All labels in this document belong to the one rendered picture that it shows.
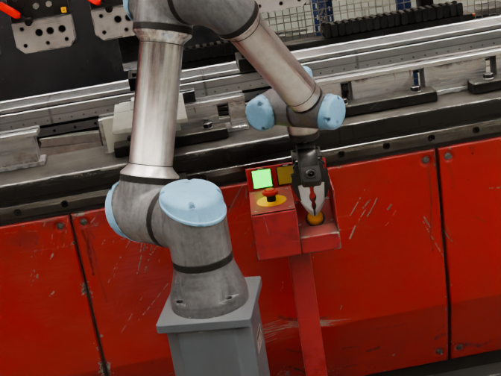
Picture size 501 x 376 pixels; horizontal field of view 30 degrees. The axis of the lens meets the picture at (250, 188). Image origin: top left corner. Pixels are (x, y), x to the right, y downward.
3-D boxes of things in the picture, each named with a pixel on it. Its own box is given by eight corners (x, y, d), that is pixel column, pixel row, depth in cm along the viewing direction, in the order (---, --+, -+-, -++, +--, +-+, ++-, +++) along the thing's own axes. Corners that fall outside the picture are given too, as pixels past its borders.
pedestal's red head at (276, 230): (258, 261, 222) (247, 190, 216) (255, 236, 237) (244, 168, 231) (341, 248, 221) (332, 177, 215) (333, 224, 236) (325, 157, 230)
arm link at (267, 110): (277, 101, 197) (309, 84, 204) (238, 98, 205) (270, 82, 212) (284, 136, 200) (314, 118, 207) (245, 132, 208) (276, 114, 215)
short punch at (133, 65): (124, 71, 244) (116, 36, 241) (124, 70, 246) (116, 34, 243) (161, 65, 245) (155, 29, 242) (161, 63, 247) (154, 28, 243)
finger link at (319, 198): (325, 205, 230) (320, 171, 226) (328, 215, 224) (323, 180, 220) (312, 207, 230) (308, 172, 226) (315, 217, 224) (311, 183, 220)
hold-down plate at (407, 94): (327, 120, 247) (326, 110, 246) (323, 116, 252) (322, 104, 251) (438, 101, 249) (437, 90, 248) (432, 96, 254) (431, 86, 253)
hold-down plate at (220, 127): (115, 158, 244) (113, 147, 243) (116, 152, 249) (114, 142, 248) (229, 138, 245) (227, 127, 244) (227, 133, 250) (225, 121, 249)
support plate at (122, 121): (112, 134, 221) (112, 130, 221) (115, 108, 246) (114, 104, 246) (187, 121, 223) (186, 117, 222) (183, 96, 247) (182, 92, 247)
